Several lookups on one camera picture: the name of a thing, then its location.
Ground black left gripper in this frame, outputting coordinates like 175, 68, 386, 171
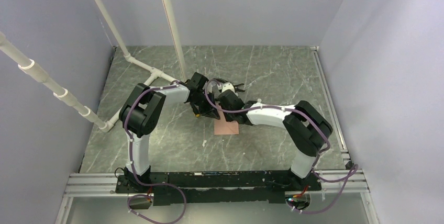
191, 92, 219, 120

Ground pink paper envelope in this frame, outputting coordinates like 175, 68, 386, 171
214, 111, 239, 135

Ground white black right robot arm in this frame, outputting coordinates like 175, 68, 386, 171
217, 90, 333, 190

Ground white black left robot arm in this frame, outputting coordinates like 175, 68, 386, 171
119, 72, 220, 193

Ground black handled pliers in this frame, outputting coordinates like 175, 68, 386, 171
233, 83, 246, 93

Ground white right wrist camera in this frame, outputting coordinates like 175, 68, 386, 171
221, 82, 235, 93

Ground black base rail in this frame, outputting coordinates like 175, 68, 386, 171
115, 170, 321, 206

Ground aluminium extrusion frame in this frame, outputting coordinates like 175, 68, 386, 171
56, 173, 380, 223

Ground white pvc pipe frame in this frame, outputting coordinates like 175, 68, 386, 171
0, 0, 190, 133

